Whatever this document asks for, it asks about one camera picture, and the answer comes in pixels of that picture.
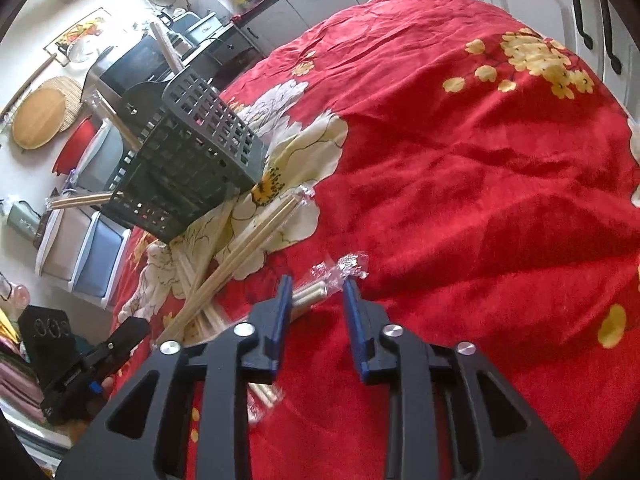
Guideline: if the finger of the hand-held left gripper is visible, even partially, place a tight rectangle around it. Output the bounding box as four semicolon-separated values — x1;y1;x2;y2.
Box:
96;316;151;376

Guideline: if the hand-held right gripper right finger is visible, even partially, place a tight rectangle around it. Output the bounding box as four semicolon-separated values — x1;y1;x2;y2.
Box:
342;278;581;480

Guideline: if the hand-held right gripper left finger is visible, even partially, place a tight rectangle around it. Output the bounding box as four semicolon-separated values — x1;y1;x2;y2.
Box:
55;275;293;480

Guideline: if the single chopstick pair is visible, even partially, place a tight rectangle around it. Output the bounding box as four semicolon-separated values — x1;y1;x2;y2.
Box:
245;252;370;411

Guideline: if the pile of chopsticks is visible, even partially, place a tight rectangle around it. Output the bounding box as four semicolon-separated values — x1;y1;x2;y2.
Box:
47;22;321;356

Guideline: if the dark green plastic utensil basket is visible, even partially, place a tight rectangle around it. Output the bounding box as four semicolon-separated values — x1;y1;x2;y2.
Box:
105;67;268;245

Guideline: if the pink folded cloth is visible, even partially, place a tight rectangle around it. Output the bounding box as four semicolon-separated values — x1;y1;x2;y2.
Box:
0;310;45;426

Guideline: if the beige and blue drawer unit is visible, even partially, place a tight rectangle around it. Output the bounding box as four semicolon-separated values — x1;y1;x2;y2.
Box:
35;205;128;308

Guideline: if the pale green hanging bag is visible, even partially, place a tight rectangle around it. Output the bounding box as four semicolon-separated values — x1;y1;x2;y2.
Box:
7;200;41;233

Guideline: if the red floral tablecloth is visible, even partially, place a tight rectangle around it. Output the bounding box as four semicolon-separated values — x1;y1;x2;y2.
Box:
112;0;640;480

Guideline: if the grey-blue drawer unit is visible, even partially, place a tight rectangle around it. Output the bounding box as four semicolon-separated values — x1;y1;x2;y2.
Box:
70;119;131;198

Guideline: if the red plastic basin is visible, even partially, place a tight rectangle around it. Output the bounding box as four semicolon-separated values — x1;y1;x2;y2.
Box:
52;117;98;175

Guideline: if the round bamboo tray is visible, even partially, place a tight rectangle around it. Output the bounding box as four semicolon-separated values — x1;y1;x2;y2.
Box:
12;87;67;150

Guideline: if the round woven straw mat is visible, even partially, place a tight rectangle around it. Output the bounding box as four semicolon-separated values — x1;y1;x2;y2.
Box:
30;76;83;133

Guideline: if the black microwave oven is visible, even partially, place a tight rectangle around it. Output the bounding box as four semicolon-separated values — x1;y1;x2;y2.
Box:
82;35;173;106

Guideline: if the long wooden rod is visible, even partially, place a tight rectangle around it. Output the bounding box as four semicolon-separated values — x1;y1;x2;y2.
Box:
0;55;56;116

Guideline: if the blue plastic box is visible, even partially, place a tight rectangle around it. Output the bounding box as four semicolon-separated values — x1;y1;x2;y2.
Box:
187;12;223;46

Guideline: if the white round plastic lid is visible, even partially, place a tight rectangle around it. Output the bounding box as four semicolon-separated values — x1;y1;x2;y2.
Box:
67;40;101;64

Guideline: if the small fruit wall picture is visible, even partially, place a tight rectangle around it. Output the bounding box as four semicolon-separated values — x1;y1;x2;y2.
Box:
45;7;108;66

